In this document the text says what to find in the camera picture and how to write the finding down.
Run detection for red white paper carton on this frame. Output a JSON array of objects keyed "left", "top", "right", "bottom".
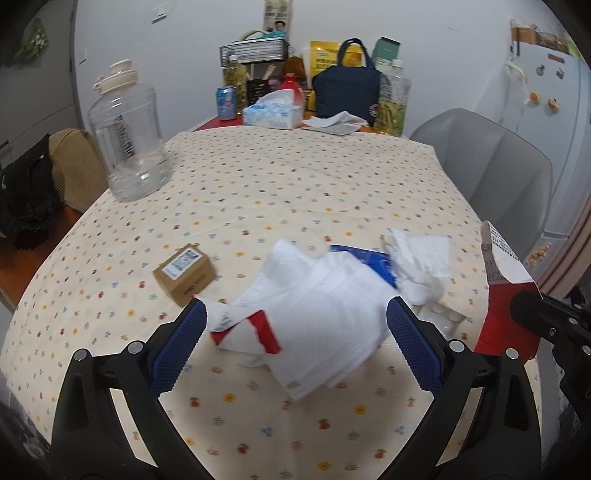
[{"left": 476, "top": 221, "right": 541, "bottom": 364}]

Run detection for white pill blister pack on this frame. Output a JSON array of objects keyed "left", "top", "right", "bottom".
[{"left": 413, "top": 302, "right": 467, "bottom": 339}]

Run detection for white tissue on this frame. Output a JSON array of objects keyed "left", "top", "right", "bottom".
[{"left": 384, "top": 228, "right": 451, "bottom": 306}]

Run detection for small brown cardboard box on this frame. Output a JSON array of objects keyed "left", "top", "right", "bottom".
[{"left": 152, "top": 244, "right": 216, "bottom": 307}]

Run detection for blue tissue pack wrapper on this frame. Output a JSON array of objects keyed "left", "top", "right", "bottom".
[{"left": 329, "top": 244, "right": 397, "bottom": 288}]

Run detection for white paper towel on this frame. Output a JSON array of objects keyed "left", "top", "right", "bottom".
[{"left": 204, "top": 239, "right": 398, "bottom": 401}]

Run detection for white refrigerator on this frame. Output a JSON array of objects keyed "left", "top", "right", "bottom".
[{"left": 477, "top": 40, "right": 590, "bottom": 281}]

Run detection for black garment on chair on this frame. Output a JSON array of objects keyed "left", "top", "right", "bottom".
[{"left": 1, "top": 134, "right": 63, "bottom": 250}]

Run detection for tan wooden chair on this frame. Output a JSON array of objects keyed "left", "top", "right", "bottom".
[{"left": 1, "top": 128, "right": 107, "bottom": 311}]

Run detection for clear bottle with green contents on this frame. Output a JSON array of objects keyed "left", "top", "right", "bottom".
[{"left": 374, "top": 60, "right": 412, "bottom": 137}]

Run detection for white papers on table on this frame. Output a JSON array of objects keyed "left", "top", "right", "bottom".
[{"left": 303, "top": 111, "right": 369, "bottom": 136}]

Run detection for navy blue lunch bag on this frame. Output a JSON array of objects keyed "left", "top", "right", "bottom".
[{"left": 311, "top": 38, "right": 381, "bottom": 126}]

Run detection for large clear water jug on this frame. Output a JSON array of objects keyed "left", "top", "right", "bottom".
[{"left": 88, "top": 59, "right": 172, "bottom": 202}]

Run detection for green tall box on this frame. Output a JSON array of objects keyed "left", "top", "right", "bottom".
[{"left": 372, "top": 36, "right": 401, "bottom": 63}]

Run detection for grey door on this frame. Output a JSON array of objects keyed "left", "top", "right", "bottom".
[{"left": 1, "top": 1, "right": 82, "bottom": 166}]

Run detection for blue white tissue box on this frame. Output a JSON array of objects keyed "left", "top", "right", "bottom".
[{"left": 242, "top": 89, "right": 304, "bottom": 130}]

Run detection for yellow snack bag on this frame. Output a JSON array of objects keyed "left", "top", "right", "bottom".
[{"left": 307, "top": 40, "right": 364, "bottom": 112}]

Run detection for red white bottle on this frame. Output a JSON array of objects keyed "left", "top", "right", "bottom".
[{"left": 280, "top": 73, "right": 304, "bottom": 107}]

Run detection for blue soda can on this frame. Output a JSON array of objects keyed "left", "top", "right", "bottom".
[{"left": 215, "top": 86, "right": 238, "bottom": 121}]

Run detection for black utensil holder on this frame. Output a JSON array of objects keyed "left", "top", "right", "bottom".
[{"left": 246, "top": 79, "right": 270, "bottom": 106}]

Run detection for jar of yellow pickles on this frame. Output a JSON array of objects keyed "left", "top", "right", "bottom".
[{"left": 222, "top": 53, "right": 247, "bottom": 115}]

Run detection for green plush hanging toy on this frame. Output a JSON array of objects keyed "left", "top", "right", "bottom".
[{"left": 14, "top": 17, "right": 49, "bottom": 65}]

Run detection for black wire basket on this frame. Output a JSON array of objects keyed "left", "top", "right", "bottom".
[{"left": 219, "top": 38, "right": 288, "bottom": 67}]

